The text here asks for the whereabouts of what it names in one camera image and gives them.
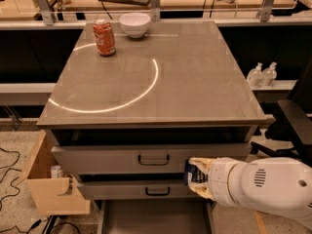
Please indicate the top grey drawer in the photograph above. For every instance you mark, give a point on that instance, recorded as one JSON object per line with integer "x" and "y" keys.
{"x": 140, "y": 159}

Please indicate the middle grey drawer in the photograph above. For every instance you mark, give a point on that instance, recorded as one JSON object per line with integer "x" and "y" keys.
{"x": 135, "y": 189}

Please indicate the white ceramic bowl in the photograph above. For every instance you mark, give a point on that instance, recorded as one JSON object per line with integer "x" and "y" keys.
{"x": 135, "y": 25}

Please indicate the grey drawer cabinet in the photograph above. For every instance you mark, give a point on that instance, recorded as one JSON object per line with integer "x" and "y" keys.
{"x": 176, "y": 85}

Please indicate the black office chair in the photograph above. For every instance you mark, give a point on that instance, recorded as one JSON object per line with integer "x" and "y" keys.
{"x": 292, "y": 122}

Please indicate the bottom grey drawer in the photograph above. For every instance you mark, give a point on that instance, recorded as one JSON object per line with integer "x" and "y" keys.
{"x": 156, "y": 216}

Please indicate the grey drawer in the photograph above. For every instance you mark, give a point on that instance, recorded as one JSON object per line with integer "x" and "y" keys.
{"x": 135, "y": 189}
{"x": 140, "y": 159}
{"x": 156, "y": 216}

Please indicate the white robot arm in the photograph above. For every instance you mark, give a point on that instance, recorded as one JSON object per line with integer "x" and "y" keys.
{"x": 277, "y": 186}

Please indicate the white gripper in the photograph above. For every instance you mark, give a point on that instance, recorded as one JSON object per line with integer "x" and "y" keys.
{"x": 218, "y": 181}

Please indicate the red soda can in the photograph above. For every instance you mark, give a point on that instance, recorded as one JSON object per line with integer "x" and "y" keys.
{"x": 104, "y": 37}

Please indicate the wooden side box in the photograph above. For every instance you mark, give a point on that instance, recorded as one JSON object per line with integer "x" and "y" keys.
{"x": 51, "y": 196}

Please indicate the dark blueberry rxbar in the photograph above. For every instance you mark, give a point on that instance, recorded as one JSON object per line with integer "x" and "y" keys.
{"x": 193, "y": 175}

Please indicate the right clear pump bottle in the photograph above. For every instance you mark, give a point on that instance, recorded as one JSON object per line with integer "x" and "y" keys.
{"x": 269, "y": 75}

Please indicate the small silver can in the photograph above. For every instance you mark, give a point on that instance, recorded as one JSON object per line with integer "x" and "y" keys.
{"x": 56, "y": 171}

